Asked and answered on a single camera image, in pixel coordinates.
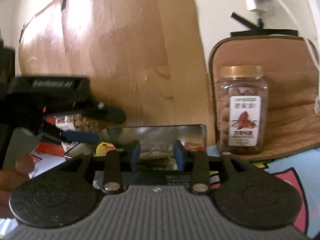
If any clear nut snack packet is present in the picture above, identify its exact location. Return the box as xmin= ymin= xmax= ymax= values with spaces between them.
xmin=139 ymin=151 xmax=175 ymax=165

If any person's left hand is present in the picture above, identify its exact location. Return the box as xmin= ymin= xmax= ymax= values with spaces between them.
xmin=0 ymin=155 xmax=35 ymax=218

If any nut jar gold lid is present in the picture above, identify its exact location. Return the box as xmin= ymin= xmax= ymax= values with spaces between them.
xmin=53 ymin=114 xmax=104 ymax=133

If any red gift box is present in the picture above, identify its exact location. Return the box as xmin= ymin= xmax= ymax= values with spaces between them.
xmin=32 ymin=115 xmax=67 ymax=158

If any black sheep print box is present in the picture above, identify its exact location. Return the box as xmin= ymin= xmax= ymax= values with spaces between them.
xmin=62 ymin=125 xmax=206 ymax=192

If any wood grain board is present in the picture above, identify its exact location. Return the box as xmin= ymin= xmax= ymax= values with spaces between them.
xmin=18 ymin=0 xmax=215 ymax=145

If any pecan jar gold lid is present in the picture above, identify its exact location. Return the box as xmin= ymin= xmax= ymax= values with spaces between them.
xmin=217 ymin=66 xmax=268 ymax=155

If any cartoon pig bed sheet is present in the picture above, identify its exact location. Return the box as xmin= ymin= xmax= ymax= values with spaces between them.
xmin=0 ymin=146 xmax=320 ymax=239

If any brown seat cushion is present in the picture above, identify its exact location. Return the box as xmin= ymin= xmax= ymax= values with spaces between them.
xmin=209 ymin=35 xmax=319 ymax=161

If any white cable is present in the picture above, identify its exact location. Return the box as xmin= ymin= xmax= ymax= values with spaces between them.
xmin=260 ymin=0 xmax=320 ymax=68

